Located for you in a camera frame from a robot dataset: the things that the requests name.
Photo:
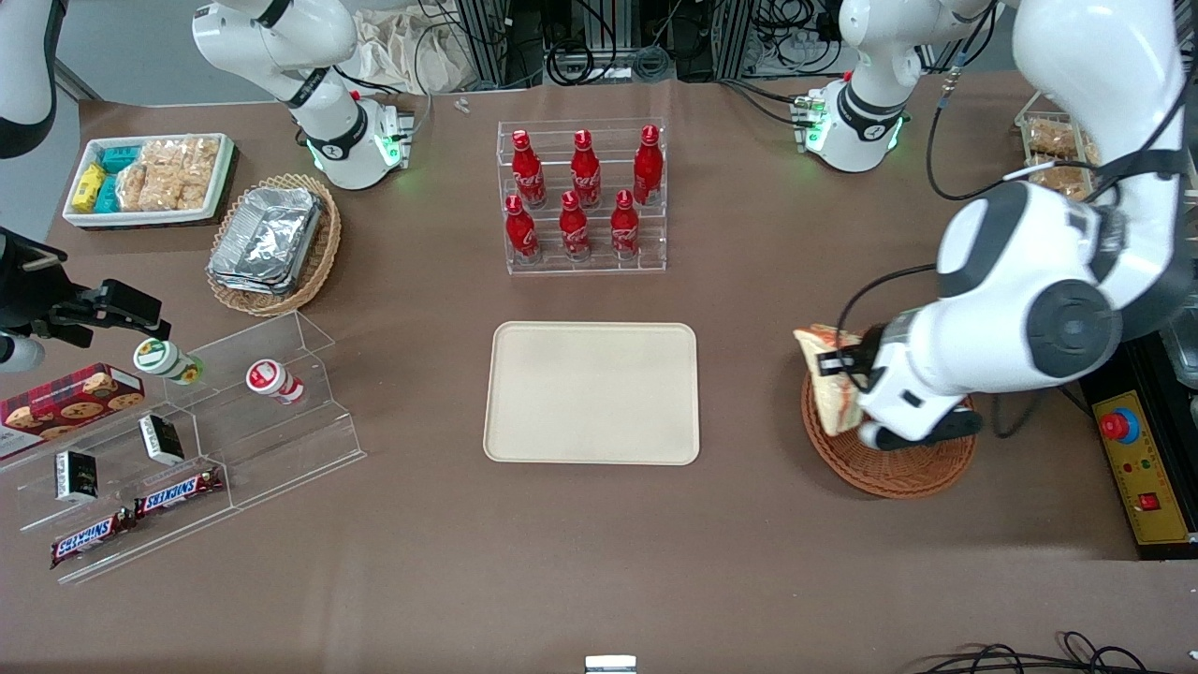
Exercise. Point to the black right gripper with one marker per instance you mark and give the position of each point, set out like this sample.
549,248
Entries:
21,290

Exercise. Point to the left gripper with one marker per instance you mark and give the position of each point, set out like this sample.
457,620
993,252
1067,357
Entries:
867,352

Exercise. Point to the triangle sandwich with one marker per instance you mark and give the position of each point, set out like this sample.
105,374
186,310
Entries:
838,402

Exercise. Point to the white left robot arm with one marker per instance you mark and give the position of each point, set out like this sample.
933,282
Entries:
1029,281

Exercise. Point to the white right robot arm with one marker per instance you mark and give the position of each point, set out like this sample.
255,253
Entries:
332,140

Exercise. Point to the round brown wicker basket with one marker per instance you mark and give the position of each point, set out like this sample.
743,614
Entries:
898,473

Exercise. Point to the white rectangular snack tray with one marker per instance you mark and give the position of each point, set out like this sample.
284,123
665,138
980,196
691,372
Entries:
225,178

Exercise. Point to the oval light wicker basket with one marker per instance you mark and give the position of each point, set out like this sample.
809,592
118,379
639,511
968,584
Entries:
323,262

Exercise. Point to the beige plastic tray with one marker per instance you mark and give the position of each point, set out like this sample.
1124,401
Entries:
590,393

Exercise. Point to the green lid yogurt cup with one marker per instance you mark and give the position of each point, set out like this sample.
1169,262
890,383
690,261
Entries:
164,360

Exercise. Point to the red plaid cookie box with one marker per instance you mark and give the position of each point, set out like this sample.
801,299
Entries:
65,407

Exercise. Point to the teal snack box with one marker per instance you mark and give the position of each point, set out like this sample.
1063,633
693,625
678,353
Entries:
120,159
108,195

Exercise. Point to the clear rice cracker packet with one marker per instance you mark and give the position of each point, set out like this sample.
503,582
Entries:
198,173
133,187
161,178

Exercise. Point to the yellow snack box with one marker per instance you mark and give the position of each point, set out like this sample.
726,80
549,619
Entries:
88,187

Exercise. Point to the small black white box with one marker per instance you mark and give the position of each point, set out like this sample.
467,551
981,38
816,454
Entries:
161,440
77,476

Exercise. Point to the stacked foil containers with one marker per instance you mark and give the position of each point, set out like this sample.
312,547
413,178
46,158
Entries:
267,239

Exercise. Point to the red lid yogurt cup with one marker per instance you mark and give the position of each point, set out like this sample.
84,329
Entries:
271,379

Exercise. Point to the snickers chocolate bar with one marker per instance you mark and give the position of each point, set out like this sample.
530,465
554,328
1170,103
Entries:
178,492
92,538

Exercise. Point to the clear acrylic stepped stand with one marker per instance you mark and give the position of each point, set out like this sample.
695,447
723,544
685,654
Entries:
281,449

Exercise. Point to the clear acrylic bottle rack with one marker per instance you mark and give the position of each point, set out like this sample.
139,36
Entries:
655,253

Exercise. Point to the red cola bottle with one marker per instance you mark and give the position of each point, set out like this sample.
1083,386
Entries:
521,234
586,178
648,173
529,178
625,232
575,234

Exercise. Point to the clear fried snack packet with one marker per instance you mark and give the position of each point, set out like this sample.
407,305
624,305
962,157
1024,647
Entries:
1053,139
1058,183

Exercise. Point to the black yellow emergency stop box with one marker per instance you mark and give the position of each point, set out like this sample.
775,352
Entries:
1146,468

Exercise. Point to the beige cloth bag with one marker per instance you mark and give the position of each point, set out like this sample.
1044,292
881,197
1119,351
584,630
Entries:
412,51

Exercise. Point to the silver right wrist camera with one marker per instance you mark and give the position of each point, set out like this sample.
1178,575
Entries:
19,354

